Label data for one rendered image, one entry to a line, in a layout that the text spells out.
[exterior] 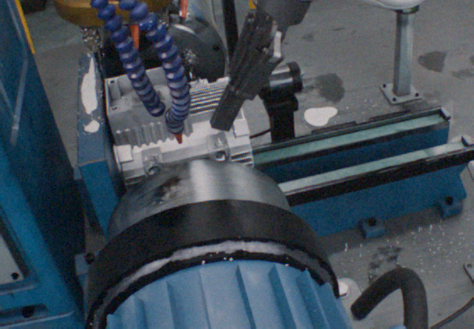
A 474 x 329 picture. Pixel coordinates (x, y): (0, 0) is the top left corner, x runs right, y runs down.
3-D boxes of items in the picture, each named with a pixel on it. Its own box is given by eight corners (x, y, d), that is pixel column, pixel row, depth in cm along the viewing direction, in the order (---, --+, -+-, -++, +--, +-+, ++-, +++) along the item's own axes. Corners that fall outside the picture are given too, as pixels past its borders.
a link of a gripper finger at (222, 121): (246, 91, 87) (248, 94, 87) (228, 129, 91) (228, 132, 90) (228, 86, 86) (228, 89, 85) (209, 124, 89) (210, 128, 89)
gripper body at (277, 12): (255, -33, 80) (228, 24, 84) (271, -9, 73) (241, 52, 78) (301, -16, 83) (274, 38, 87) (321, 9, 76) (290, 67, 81)
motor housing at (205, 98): (141, 241, 96) (113, 152, 84) (132, 167, 111) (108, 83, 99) (261, 214, 98) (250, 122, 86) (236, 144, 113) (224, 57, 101)
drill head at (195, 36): (116, 161, 114) (84, 49, 98) (109, 57, 145) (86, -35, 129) (244, 134, 116) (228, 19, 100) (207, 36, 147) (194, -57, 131)
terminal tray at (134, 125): (118, 154, 90) (107, 116, 85) (114, 114, 98) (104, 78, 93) (195, 136, 91) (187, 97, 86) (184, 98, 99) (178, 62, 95)
